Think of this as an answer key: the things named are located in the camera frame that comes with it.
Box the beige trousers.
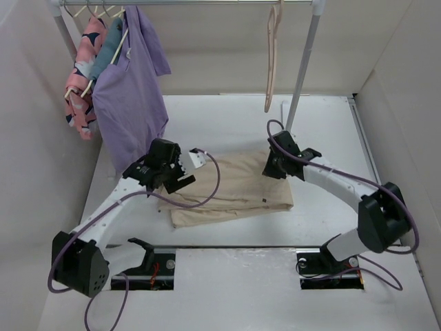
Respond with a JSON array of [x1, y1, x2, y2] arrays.
[[158, 151, 294, 228]]

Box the beige plastic hanger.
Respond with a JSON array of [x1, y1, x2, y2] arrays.
[[264, 0, 285, 113]]

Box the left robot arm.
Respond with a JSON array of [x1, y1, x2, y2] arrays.
[[48, 139, 205, 298]]

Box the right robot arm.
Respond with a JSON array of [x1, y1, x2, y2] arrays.
[[263, 130, 412, 274]]

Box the purple t-shirt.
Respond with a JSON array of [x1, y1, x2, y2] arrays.
[[92, 6, 171, 173]]

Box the pink patterned garment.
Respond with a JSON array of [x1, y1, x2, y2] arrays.
[[65, 17, 107, 140]]

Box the teal garment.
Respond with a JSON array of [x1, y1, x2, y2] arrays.
[[90, 17, 123, 81]]

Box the metal clothes rack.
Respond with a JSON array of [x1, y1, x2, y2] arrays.
[[46, 0, 326, 131]]

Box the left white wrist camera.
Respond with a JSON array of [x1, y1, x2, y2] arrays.
[[179, 149, 206, 174]]

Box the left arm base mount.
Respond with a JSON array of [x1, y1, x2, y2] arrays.
[[123, 248, 176, 291]]

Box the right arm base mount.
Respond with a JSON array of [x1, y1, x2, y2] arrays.
[[295, 251, 365, 290]]

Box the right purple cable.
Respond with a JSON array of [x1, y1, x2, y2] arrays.
[[266, 119, 421, 292]]

